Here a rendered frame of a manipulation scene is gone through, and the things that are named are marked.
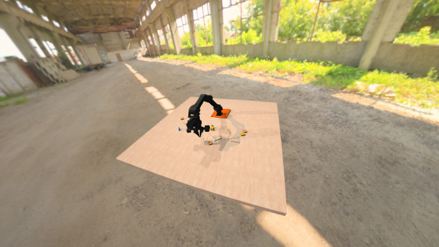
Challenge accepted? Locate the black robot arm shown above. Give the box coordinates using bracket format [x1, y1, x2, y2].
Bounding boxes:
[186, 94, 223, 129]

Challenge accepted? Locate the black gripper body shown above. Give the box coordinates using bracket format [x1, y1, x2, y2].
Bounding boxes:
[186, 122, 210, 133]

